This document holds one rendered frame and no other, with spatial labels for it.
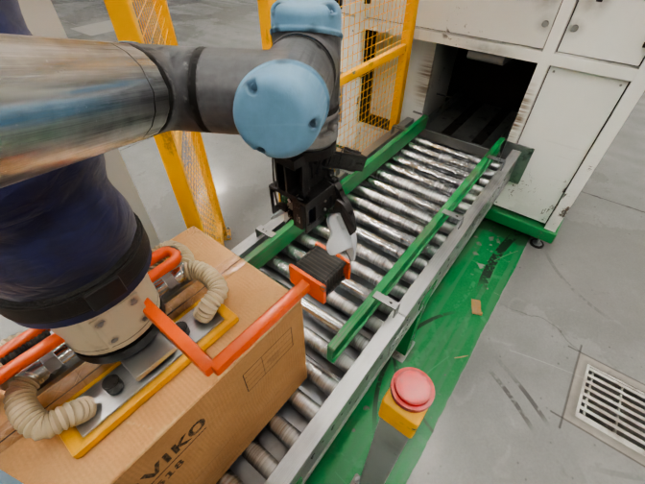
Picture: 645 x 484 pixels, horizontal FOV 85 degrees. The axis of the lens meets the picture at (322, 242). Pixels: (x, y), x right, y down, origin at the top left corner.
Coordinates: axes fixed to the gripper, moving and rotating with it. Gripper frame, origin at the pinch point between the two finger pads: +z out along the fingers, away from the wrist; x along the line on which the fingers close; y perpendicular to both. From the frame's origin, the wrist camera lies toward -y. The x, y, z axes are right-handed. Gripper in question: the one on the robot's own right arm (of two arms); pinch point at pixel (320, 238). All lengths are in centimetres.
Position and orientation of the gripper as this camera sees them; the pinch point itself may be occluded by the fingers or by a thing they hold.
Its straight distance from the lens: 61.8
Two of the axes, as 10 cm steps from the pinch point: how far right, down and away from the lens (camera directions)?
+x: 7.7, 4.5, -4.5
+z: 0.0, 7.1, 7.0
